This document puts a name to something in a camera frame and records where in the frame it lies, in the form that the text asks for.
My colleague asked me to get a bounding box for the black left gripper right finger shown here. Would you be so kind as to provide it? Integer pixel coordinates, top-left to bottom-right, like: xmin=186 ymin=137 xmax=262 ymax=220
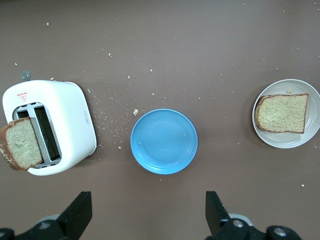
xmin=204 ymin=191 xmax=301 ymax=240

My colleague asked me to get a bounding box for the toasted bread slice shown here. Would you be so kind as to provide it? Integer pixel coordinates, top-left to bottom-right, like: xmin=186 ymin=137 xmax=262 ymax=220
xmin=0 ymin=116 xmax=44 ymax=172
xmin=254 ymin=93 xmax=309 ymax=135

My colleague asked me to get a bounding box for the blue plate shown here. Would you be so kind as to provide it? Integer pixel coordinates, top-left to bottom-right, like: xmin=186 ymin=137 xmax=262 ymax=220
xmin=130 ymin=108 xmax=199 ymax=175

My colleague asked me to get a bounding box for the white two-slot toaster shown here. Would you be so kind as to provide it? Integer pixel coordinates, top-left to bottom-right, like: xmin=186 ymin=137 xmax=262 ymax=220
xmin=1 ymin=79 xmax=98 ymax=177

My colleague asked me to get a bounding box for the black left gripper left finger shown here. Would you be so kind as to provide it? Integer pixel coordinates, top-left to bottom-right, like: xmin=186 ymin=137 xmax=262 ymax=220
xmin=0 ymin=191 xmax=93 ymax=240

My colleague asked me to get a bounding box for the beige plate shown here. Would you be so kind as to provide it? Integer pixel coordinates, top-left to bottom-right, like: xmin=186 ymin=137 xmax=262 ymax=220
xmin=251 ymin=78 xmax=320 ymax=150

